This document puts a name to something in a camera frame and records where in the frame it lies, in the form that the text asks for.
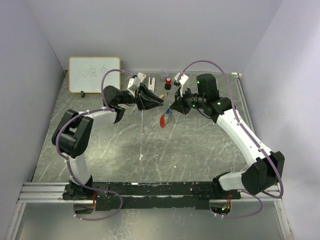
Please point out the metal key organizer red handle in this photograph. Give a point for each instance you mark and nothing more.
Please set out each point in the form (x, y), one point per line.
(166, 120)

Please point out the aluminium front rail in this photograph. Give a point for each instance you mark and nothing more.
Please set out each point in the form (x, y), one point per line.
(52, 192)

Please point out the blue key tag with key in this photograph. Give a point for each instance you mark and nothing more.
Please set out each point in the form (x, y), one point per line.
(169, 112)

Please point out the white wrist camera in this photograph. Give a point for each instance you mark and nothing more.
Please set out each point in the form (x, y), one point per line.
(133, 84)
(182, 83)

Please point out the aluminium rail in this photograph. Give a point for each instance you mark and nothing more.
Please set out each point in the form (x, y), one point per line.
(243, 100)
(52, 192)

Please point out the white stapler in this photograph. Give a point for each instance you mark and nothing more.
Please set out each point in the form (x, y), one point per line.
(151, 84)

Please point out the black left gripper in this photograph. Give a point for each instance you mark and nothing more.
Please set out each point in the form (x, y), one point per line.
(144, 103)

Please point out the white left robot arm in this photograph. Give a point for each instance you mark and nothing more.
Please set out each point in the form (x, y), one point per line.
(72, 134)

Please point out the clear plastic cup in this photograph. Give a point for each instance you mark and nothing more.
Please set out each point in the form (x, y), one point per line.
(164, 74)

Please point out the yellow key tag with key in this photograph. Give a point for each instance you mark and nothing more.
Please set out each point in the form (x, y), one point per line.
(164, 95)

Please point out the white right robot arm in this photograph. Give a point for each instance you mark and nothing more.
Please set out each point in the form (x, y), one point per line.
(265, 166)

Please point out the white board yellow frame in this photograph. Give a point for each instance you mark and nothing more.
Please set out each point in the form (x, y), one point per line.
(85, 73)

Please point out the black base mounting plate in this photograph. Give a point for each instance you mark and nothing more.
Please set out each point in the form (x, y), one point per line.
(149, 195)

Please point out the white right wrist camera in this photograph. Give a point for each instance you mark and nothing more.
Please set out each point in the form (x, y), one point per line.
(182, 83)

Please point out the aluminium right side rail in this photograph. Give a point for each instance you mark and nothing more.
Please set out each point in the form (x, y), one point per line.
(243, 100)

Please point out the green white staples box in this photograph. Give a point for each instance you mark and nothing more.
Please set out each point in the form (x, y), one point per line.
(141, 76)

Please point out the red black stamp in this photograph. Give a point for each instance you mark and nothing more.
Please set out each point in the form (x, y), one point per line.
(168, 83)

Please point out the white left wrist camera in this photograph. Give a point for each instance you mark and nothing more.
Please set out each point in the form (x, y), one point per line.
(133, 84)

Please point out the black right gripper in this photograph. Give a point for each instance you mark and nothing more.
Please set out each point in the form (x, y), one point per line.
(179, 104)

